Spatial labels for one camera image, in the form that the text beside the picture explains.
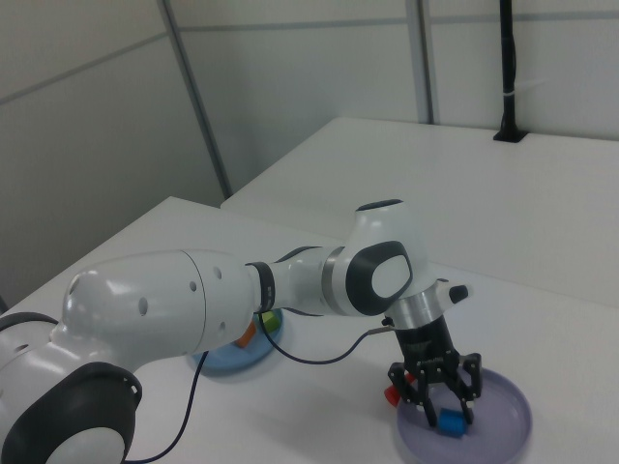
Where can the green rectangular block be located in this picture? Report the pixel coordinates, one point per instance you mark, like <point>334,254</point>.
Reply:
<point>272,323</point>

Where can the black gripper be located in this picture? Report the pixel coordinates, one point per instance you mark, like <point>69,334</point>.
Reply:
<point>428,348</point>

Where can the red cylinder block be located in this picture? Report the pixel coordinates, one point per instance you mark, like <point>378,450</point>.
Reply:
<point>392,395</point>

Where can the orange rectangular block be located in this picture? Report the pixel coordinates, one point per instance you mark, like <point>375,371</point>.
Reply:
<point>246,337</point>

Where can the blue small block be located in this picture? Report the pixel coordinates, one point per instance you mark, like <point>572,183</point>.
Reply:
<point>452,423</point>

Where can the black pole with base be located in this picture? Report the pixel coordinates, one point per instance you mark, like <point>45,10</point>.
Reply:
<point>509,72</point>

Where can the purple round plate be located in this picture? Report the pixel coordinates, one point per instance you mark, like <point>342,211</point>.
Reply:
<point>498,420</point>

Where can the blue round plate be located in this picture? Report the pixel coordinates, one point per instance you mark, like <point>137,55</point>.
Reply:
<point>232,360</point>

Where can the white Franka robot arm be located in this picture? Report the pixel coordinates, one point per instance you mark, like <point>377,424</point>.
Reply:
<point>145,309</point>

